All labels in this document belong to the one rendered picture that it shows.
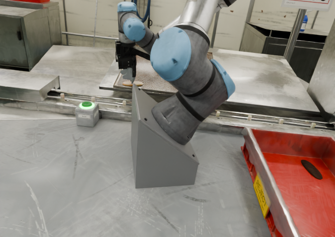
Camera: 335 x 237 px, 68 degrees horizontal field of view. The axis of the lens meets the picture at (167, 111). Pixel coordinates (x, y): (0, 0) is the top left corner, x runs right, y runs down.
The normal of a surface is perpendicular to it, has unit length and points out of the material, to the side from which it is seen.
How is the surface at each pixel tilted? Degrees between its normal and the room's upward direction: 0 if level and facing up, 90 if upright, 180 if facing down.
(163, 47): 58
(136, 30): 99
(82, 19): 90
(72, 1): 94
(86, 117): 90
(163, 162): 90
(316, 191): 0
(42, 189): 0
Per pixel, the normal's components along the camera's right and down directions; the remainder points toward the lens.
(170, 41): -0.66, -0.32
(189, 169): 0.18, 0.48
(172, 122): 0.02, -0.09
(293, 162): 0.10, -0.88
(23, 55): -0.07, 0.47
